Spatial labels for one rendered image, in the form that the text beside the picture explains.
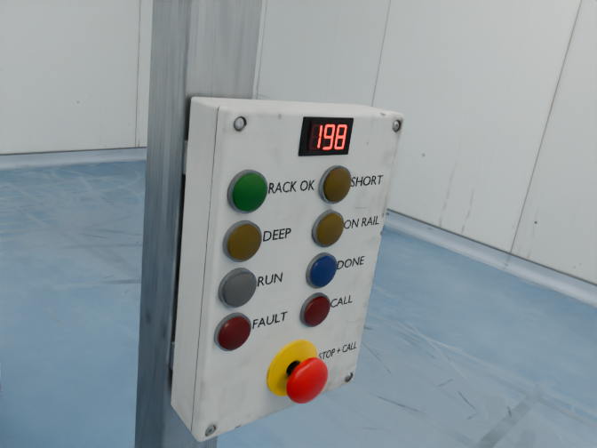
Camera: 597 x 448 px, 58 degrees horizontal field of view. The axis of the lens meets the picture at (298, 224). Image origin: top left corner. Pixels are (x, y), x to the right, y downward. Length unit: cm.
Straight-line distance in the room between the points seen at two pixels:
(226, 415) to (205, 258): 14
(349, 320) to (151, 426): 20
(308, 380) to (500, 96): 306
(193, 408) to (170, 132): 21
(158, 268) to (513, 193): 305
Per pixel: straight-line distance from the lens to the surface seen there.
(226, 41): 41
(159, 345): 48
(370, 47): 390
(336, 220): 42
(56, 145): 447
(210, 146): 36
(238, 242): 37
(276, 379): 46
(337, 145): 40
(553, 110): 330
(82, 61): 446
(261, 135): 36
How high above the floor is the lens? 113
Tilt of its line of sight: 19 degrees down
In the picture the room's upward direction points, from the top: 8 degrees clockwise
